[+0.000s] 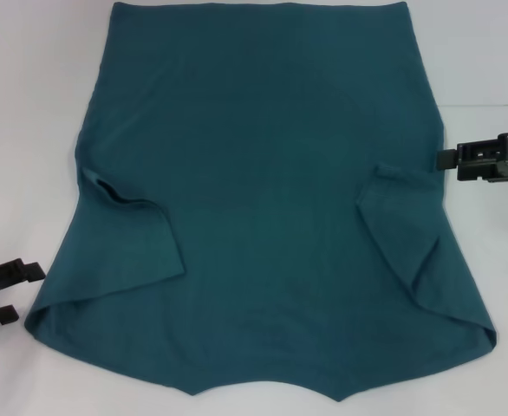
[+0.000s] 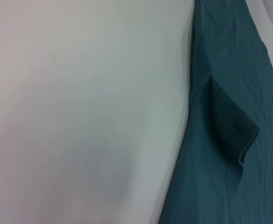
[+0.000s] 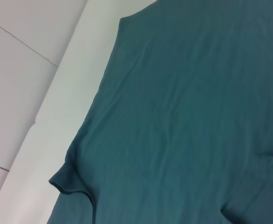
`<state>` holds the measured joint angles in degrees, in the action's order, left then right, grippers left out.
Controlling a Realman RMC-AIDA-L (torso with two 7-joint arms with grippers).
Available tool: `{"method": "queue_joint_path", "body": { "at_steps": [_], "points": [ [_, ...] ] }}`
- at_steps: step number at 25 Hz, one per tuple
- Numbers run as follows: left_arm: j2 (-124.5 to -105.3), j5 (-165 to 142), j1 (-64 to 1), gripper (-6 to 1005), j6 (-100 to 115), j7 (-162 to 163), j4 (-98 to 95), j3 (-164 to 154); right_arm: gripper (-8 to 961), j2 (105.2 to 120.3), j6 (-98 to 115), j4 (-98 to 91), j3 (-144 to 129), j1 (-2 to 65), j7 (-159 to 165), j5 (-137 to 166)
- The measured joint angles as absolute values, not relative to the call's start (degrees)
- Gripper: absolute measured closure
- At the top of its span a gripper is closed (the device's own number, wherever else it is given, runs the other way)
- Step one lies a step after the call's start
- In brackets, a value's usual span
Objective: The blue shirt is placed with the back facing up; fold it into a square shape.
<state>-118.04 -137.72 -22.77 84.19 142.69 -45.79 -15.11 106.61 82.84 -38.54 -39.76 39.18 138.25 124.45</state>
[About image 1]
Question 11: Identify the blue shirt with FREE print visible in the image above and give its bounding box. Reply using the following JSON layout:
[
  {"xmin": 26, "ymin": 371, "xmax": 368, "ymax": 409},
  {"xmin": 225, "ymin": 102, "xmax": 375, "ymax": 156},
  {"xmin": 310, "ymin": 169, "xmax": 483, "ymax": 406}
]
[{"xmin": 23, "ymin": 0, "xmax": 498, "ymax": 389}]

